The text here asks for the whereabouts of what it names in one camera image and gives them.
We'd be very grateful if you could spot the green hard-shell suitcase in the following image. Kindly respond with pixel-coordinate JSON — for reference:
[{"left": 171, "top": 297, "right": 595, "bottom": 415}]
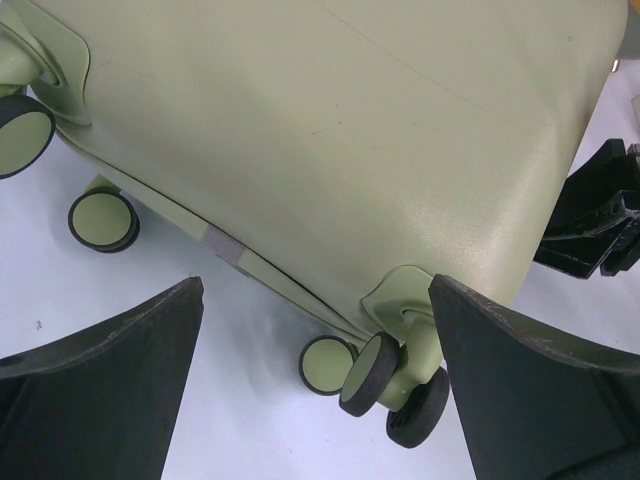
[{"left": 1, "top": 1, "right": 638, "bottom": 448}]

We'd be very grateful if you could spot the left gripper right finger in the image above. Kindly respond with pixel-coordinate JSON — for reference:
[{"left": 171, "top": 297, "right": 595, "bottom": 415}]
[{"left": 429, "top": 275, "right": 639, "bottom": 479}]

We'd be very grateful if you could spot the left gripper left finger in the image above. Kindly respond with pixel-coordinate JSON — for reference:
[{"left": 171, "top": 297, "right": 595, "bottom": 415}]
[{"left": 1, "top": 277, "right": 204, "bottom": 479}]

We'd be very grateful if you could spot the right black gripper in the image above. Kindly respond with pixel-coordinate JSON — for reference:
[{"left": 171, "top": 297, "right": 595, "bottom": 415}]
[{"left": 534, "top": 139, "right": 639, "bottom": 278}]

